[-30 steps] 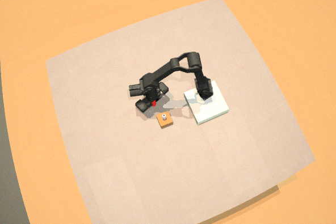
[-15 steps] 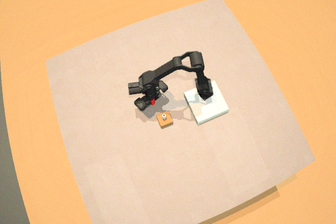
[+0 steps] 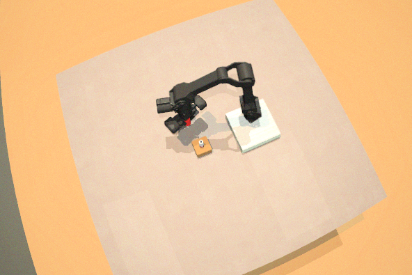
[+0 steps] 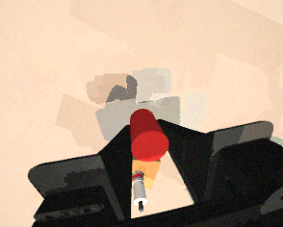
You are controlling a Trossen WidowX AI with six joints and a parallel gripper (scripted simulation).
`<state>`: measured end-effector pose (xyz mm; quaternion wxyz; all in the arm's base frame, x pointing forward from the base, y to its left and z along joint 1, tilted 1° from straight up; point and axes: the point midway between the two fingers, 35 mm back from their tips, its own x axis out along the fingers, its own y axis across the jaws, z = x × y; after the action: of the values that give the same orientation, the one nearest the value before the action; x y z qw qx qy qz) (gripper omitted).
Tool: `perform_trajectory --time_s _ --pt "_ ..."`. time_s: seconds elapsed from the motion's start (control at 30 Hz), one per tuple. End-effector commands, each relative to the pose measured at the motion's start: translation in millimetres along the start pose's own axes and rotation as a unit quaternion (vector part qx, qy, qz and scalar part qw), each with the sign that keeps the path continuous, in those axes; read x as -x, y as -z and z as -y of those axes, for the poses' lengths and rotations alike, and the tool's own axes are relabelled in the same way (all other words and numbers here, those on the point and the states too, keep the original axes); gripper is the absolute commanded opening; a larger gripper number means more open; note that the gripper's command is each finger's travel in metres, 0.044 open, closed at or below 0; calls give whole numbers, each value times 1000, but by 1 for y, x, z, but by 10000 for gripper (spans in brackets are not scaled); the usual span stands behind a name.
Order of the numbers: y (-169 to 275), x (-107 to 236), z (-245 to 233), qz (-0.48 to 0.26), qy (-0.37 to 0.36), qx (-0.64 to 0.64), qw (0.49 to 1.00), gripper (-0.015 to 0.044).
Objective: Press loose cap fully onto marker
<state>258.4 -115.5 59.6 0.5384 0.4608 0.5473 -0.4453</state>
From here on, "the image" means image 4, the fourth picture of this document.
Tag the red marker cap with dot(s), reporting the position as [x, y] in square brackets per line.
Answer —
[148, 141]

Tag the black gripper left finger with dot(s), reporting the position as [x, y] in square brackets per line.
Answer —
[111, 168]

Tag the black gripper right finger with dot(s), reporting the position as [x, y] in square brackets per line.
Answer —
[196, 154]

